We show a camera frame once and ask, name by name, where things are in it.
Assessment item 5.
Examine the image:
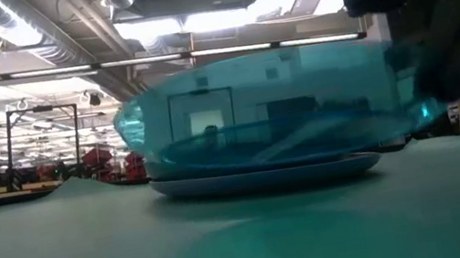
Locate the long ceiling light strip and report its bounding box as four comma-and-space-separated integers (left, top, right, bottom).
0, 14, 369, 97

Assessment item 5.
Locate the small clear cyan plate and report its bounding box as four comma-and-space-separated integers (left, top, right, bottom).
105, 25, 453, 189

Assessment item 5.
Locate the black plastic plate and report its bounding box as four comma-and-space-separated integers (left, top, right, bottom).
371, 141, 410, 156

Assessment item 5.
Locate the large blue plastic plate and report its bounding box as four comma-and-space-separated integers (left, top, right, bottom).
148, 145, 385, 209

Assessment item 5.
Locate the person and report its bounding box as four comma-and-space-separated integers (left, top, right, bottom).
203, 124, 222, 150

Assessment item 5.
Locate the red machine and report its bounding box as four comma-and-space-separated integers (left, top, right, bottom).
79, 144, 115, 170
122, 149, 150, 181

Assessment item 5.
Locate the large green plastic plate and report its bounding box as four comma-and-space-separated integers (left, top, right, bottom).
144, 127, 358, 192

